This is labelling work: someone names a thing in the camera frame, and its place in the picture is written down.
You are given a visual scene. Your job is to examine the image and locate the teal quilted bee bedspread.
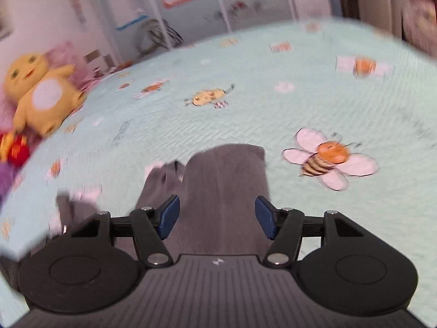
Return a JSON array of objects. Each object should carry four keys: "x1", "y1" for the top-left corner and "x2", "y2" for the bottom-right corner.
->
[{"x1": 0, "y1": 18, "x2": 437, "y2": 328}]

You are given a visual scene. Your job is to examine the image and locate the red plush toy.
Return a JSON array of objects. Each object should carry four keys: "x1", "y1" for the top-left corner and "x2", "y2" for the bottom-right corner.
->
[{"x1": 0, "y1": 133, "x2": 30, "y2": 168}]

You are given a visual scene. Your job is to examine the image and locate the yellow plush toy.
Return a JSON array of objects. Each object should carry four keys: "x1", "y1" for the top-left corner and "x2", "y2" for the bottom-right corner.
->
[{"x1": 3, "y1": 51, "x2": 86, "y2": 137}]

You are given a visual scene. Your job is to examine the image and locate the grey sliding door wardrobe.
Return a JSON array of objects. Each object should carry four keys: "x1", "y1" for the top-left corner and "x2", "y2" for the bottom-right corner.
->
[{"x1": 91, "y1": 0, "x2": 292, "y2": 62}]

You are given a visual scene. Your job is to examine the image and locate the blue framed poster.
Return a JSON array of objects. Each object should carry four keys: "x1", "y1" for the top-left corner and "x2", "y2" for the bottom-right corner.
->
[{"x1": 105, "y1": 0, "x2": 148, "y2": 30}]

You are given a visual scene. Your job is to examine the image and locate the rolled floral quilt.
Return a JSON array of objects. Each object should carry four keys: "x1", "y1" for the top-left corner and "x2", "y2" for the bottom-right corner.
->
[{"x1": 402, "y1": 0, "x2": 436, "y2": 58}]

